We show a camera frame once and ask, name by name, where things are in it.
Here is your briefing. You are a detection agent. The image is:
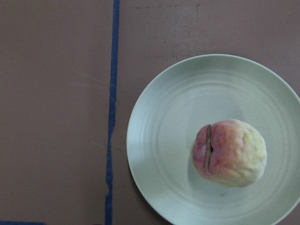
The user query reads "green plate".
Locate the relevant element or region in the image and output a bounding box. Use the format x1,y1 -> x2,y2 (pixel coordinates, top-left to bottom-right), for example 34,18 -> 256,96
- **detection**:
127,54 -> 300,225

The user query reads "peach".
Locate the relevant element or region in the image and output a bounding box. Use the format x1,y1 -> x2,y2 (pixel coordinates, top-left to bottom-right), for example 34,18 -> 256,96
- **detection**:
192,120 -> 267,188

